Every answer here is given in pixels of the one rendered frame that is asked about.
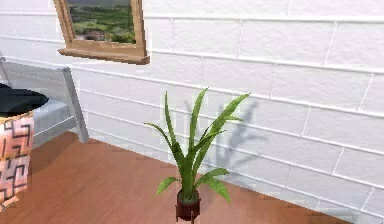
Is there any green house plant red pot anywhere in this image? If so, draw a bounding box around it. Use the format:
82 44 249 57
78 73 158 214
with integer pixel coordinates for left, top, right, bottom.
143 87 250 224

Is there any wooden framed window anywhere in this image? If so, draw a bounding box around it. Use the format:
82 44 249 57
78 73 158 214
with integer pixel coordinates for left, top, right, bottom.
53 0 151 66

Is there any black pillow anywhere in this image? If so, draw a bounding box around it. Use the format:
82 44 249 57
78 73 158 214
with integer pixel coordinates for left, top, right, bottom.
0 83 50 118

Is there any grey bed frame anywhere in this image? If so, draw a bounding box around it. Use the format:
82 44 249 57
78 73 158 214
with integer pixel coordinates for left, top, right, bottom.
0 53 90 149

